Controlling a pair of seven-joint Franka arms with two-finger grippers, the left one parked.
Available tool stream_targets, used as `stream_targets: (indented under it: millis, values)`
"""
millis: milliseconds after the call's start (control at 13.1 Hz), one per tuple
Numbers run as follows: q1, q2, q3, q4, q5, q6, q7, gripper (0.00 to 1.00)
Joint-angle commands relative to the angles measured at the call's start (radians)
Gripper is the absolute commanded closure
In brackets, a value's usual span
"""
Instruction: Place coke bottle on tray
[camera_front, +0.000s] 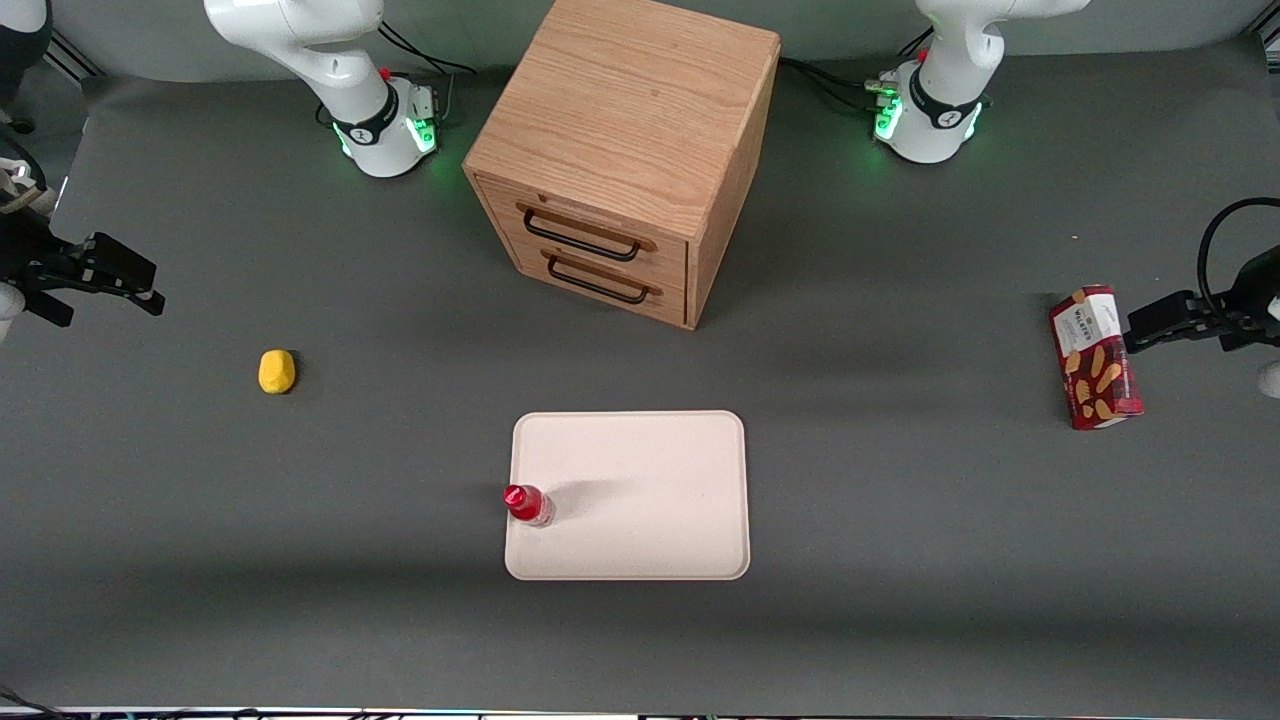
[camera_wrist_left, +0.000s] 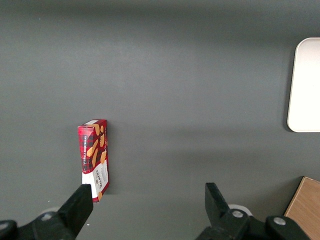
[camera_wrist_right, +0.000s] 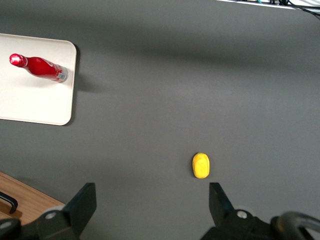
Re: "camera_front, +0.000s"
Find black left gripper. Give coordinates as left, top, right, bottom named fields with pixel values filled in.
left=1125, top=249, right=1280, bottom=355

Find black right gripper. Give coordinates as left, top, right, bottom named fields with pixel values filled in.
left=0, top=210, right=167, bottom=329

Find red coke bottle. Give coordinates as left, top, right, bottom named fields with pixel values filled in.
left=502, top=483, right=555, bottom=529

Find beige rectangular tray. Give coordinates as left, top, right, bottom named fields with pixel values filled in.
left=504, top=410, right=752, bottom=582

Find red cookie box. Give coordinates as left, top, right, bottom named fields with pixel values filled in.
left=1048, top=284, right=1145, bottom=431

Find wooden drawer front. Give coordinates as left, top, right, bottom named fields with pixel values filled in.
left=503, top=238, right=690, bottom=328
left=474, top=172, right=690, bottom=277

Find wooden drawer cabinet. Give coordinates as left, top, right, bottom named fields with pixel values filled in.
left=463, top=0, right=782, bottom=331

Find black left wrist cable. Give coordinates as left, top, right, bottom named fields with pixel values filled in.
left=1196, top=197, right=1280, bottom=323

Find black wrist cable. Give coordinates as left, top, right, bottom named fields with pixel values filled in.
left=0, top=128, right=51, bottom=216
left=1196, top=197, right=1280, bottom=323

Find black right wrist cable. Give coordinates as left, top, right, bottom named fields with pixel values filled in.
left=0, top=128, right=51, bottom=216

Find aluminium frame rail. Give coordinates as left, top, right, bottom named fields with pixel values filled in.
left=1244, top=20, right=1280, bottom=73
left=45, top=28, right=103, bottom=81

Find black left base cables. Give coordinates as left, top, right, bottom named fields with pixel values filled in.
left=779, top=27, right=937, bottom=113

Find black base cables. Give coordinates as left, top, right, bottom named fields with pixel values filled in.
left=378, top=14, right=477, bottom=77
left=779, top=27, right=937, bottom=113

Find black right base cables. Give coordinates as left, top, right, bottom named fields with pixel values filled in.
left=378, top=14, right=477, bottom=77

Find black metal drawer handle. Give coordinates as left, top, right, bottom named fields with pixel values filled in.
left=516, top=201, right=658, bottom=263
left=541, top=250, right=663, bottom=305

